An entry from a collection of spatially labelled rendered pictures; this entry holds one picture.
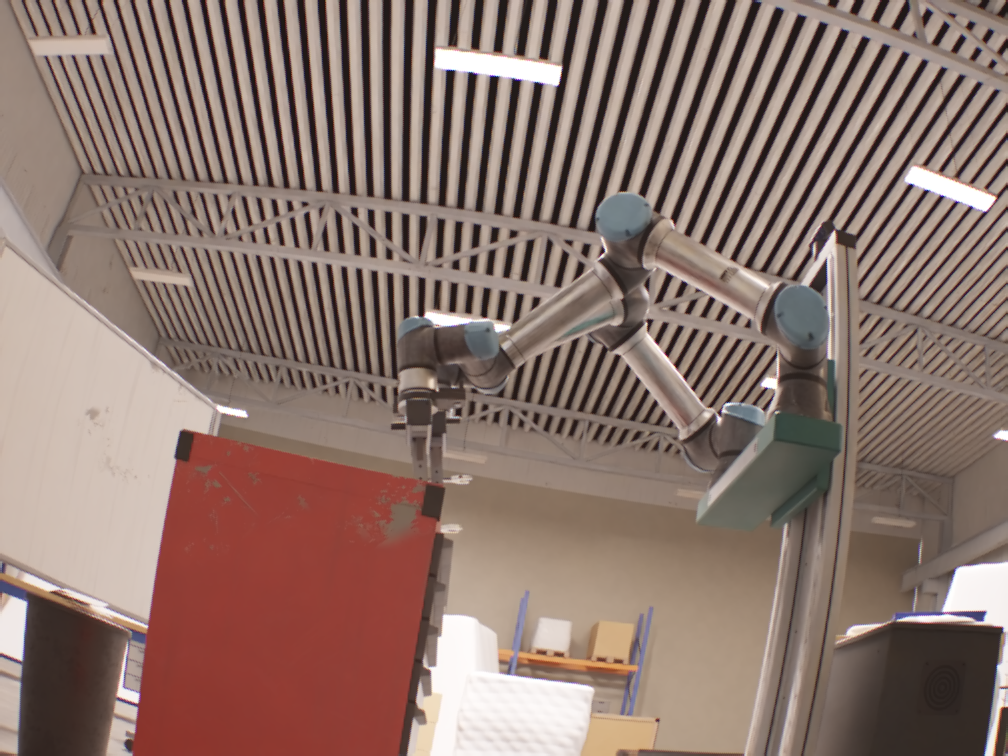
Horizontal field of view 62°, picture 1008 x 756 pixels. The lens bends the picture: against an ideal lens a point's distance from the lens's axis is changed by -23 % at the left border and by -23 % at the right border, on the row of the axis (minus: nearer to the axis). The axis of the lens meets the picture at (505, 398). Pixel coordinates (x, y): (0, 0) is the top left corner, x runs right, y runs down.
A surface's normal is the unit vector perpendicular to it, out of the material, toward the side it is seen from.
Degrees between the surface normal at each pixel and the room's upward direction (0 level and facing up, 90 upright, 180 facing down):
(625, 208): 86
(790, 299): 93
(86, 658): 94
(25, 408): 90
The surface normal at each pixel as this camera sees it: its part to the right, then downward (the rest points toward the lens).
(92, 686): 0.79, -0.02
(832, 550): 0.07, -0.34
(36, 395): 0.92, 0.02
